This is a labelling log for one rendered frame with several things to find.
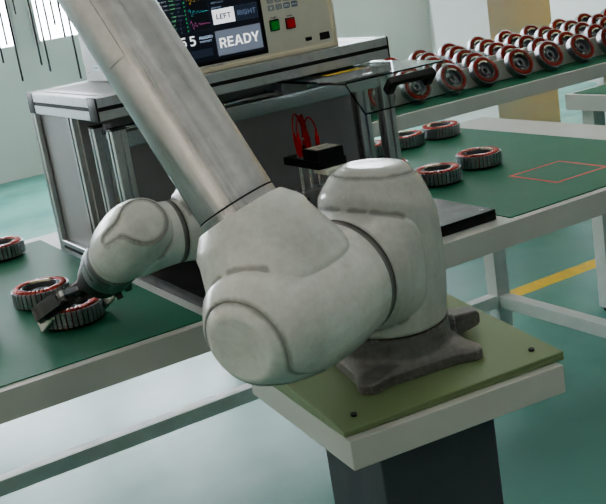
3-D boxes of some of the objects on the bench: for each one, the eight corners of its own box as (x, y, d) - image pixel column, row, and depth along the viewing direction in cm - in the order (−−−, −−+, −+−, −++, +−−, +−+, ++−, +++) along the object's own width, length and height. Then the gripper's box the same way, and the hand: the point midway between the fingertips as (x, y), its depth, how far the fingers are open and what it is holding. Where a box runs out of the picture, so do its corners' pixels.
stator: (116, 316, 191) (112, 296, 190) (58, 336, 185) (54, 316, 184) (89, 305, 200) (84, 287, 199) (33, 324, 194) (28, 305, 193)
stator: (71, 304, 203) (67, 285, 202) (11, 316, 201) (7, 297, 200) (73, 288, 214) (69, 270, 213) (16, 299, 212) (12, 281, 211)
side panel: (116, 266, 226) (84, 115, 217) (103, 270, 225) (70, 118, 216) (73, 246, 250) (43, 110, 241) (61, 250, 248) (30, 112, 240)
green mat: (716, 150, 242) (716, 149, 242) (510, 218, 213) (510, 217, 213) (453, 128, 321) (453, 127, 321) (279, 175, 293) (279, 174, 293)
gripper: (158, 230, 182) (119, 276, 200) (30, 270, 169) (1, 315, 187) (176, 269, 181) (136, 312, 199) (48, 313, 168) (17, 354, 186)
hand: (73, 310), depth 192 cm, fingers closed on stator, 11 cm apart
